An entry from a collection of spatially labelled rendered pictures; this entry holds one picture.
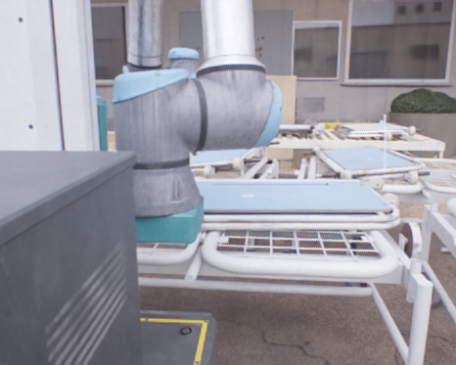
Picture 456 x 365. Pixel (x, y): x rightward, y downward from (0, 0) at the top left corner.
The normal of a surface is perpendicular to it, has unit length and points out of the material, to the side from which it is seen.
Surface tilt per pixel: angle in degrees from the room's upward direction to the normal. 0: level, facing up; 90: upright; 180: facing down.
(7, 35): 90
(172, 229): 90
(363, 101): 90
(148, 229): 90
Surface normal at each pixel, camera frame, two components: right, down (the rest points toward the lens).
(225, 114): 0.35, 0.12
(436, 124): -0.21, 0.39
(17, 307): 1.00, 0.01
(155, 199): 0.13, -0.13
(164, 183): 0.36, -0.14
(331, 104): -0.10, 0.22
